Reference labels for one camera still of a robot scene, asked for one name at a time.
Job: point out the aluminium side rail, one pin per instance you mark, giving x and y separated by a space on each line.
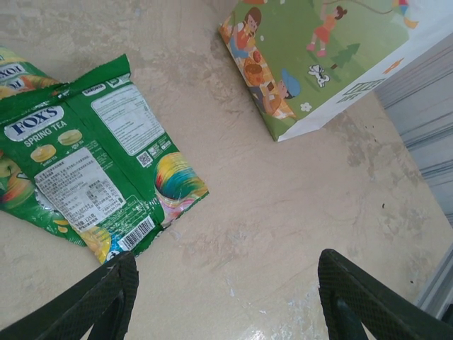
439 283

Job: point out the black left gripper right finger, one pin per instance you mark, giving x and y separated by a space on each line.
364 304

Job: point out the green Fox's spring tea bag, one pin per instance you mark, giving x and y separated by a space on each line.
106 141

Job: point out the green Fox's candy bag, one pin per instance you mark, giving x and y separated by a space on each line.
21 71

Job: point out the illustrated green white paper bag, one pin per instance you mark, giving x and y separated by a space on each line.
301 53

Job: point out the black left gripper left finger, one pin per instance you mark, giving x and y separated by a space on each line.
88 304

